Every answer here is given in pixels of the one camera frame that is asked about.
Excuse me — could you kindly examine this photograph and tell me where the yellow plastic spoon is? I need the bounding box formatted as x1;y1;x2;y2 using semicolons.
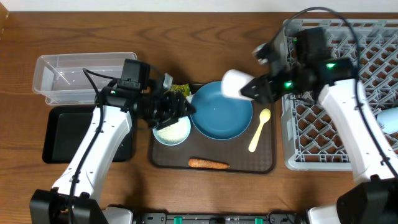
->
248;108;271;152

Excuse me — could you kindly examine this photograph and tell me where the pink cup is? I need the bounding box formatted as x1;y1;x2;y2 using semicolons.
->
221;69;254;101

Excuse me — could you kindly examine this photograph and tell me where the dark blue plate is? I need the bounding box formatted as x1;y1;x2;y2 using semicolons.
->
190;81;253;140

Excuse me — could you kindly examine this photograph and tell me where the light blue cup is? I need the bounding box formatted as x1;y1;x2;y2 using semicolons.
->
376;108;398;134

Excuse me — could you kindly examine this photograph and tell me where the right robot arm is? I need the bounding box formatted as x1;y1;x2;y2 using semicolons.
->
235;57;397;223

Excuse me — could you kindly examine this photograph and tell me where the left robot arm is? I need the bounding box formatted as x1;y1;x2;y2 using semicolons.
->
29;87;196;223

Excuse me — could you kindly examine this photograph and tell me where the grey dishwasher rack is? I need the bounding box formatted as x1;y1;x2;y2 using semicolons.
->
275;19;397;171

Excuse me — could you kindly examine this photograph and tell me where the crumpled white tissue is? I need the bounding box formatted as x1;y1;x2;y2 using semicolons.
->
185;95;193;103

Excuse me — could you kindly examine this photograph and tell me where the yellow green snack wrapper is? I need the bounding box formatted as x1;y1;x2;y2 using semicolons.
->
170;84;192;97

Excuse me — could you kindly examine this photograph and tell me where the light blue rice bowl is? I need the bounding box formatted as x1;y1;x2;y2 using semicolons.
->
152;116;191;146

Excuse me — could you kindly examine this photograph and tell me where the orange carrot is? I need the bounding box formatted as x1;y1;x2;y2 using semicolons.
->
188;158;230;169

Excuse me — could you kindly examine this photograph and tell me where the brown serving tray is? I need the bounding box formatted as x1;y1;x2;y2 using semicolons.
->
149;103;277;174

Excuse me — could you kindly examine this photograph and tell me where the black plastic tray bin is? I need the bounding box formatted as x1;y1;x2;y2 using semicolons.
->
42;105;136;164

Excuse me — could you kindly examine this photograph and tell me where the clear plastic bin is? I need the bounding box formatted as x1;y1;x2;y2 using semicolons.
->
32;52;137;106

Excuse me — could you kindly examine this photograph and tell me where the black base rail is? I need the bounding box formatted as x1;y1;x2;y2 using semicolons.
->
105;205;308;224

